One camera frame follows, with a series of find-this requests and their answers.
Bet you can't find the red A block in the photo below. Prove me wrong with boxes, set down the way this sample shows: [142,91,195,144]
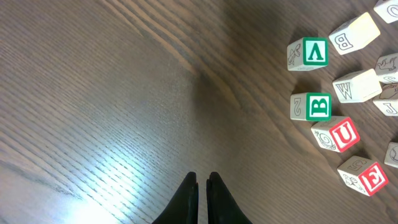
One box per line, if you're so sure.
[375,53,397,84]

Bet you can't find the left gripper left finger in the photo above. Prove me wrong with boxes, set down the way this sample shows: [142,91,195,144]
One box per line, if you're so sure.
[152,172,198,224]

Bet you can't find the yellow block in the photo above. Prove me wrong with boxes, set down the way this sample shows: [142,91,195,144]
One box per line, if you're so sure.
[329,12,381,55]
[332,68,382,103]

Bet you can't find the green 8 block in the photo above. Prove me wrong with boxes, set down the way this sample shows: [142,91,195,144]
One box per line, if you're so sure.
[290,92,332,121]

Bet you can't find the red U block lower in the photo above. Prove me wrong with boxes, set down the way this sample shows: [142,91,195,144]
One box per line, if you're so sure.
[311,116,361,153]

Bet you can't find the yellow block left lower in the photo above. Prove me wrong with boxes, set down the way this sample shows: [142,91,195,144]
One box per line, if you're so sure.
[332,68,382,103]

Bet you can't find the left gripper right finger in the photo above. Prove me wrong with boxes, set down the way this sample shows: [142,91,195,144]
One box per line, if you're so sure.
[206,172,252,224]

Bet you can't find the yellow block far left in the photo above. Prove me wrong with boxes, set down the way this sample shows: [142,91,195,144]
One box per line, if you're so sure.
[329,12,381,55]

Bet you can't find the green block top left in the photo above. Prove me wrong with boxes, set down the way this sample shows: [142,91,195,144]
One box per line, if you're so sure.
[374,0,398,24]

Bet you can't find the green N block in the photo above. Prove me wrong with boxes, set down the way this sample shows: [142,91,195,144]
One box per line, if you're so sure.
[373,83,397,116]

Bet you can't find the green A block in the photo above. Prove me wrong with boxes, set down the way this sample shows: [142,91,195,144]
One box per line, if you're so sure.
[287,37,329,72]

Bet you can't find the red 3 block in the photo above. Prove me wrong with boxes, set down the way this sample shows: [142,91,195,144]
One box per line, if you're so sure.
[337,156,389,197]

